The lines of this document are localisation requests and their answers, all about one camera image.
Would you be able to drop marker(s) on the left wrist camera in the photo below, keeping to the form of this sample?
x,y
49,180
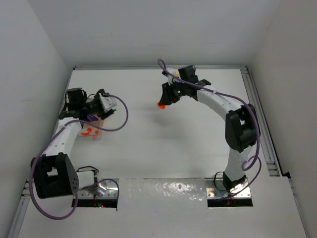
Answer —
x,y
107,102

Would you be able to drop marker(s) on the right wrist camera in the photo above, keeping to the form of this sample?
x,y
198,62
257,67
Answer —
x,y
172,75

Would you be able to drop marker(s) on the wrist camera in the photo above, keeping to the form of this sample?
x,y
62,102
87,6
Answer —
x,y
172,75
107,102

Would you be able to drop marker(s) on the clear container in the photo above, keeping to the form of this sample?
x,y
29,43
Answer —
x,y
90,137

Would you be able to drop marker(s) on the orange round dome piece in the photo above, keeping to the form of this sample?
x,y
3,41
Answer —
x,y
161,106

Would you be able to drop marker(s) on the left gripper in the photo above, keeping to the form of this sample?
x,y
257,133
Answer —
x,y
98,106

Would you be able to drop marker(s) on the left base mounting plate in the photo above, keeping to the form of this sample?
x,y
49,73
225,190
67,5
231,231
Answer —
x,y
106,188

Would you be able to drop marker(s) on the dark purple lego plate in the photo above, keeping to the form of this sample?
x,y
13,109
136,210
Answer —
x,y
92,118

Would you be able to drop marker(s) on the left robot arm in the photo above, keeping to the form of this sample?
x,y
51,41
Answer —
x,y
54,174

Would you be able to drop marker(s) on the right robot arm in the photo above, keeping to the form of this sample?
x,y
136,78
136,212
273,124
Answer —
x,y
241,125

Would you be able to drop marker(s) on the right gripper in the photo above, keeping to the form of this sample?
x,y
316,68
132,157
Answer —
x,y
167,92

